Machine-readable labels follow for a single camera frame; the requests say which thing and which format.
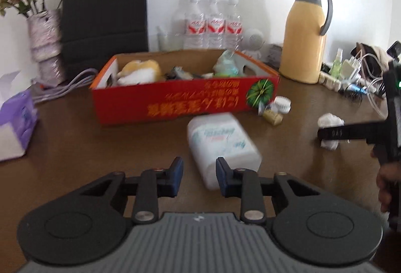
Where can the purple tissue box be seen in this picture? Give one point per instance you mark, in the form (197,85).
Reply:
(17,122)

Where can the brown bag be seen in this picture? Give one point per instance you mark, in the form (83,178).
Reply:
(372,53)

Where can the person's right hand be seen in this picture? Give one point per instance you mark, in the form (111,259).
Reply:
(383,188)

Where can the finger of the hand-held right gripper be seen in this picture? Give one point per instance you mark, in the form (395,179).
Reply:
(347,132)

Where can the white tissue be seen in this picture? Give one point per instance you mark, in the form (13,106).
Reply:
(330,119)

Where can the yellow thermos jug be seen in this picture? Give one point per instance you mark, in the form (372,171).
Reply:
(302,41)

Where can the yellow white plush toy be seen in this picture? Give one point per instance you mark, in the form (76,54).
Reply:
(139,72)

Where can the white power strip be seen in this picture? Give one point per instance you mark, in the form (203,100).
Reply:
(332,80)

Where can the white wet wipes pack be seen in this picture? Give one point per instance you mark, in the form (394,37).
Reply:
(219,138)

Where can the white charger plug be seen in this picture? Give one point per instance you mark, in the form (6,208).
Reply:
(351,67)

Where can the water bottle red label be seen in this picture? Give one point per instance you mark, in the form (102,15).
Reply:
(234,27)
(214,25)
(191,25)

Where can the pale purple vase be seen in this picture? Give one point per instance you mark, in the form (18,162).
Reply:
(45,47)

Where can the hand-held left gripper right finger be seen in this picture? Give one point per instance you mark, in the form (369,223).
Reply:
(224,179)

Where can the small grey box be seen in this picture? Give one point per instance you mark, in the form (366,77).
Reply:
(275,55)

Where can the red cardboard box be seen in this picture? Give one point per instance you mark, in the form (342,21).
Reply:
(188,100)

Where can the white round brush head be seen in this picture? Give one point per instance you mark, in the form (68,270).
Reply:
(282,104)

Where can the white robot speaker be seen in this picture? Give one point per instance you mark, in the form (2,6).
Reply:
(254,41)

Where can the pale green plastic bag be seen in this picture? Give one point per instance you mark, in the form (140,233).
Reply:
(227,64)

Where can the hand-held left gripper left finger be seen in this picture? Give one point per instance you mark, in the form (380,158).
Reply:
(177,176)

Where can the green spray bottle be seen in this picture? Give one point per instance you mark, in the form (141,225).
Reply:
(336,63)

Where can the black paper bag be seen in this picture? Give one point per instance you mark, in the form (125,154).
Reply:
(105,9)

